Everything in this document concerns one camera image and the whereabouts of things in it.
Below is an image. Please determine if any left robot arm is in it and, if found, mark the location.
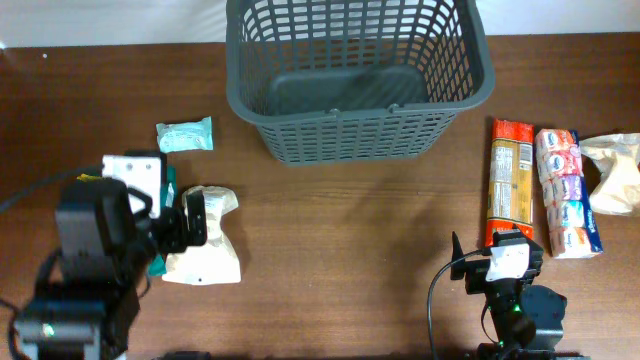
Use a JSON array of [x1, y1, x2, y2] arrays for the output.
[[8, 178, 207, 359]]

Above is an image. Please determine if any orange spaghetti packet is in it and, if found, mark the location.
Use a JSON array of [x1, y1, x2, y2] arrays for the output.
[[484, 118, 534, 246]]

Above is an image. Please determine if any crumpled beige bag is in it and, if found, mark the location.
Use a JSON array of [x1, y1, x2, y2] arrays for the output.
[[580, 133, 639, 217]]

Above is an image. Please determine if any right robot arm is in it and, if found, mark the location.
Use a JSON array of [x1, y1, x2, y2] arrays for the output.
[[451, 227, 583, 360]]

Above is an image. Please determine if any green coffee sachet bag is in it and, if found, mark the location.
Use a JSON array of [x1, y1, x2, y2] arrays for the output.
[[147, 165, 177, 277]]

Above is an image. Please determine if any mint green snack packet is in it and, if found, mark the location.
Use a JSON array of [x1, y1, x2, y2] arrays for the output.
[[156, 117, 214, 153]]

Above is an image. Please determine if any tissue multipack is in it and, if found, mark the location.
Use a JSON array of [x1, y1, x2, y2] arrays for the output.
[[535, 129, 603, 259]]

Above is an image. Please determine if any grey plastic basket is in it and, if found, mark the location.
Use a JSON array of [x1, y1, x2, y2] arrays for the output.
[[226, 0, 495, 165]]

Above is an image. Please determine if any beige paper pouch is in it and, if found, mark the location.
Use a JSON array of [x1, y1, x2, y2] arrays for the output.
[[161, 185, 241, 286]]

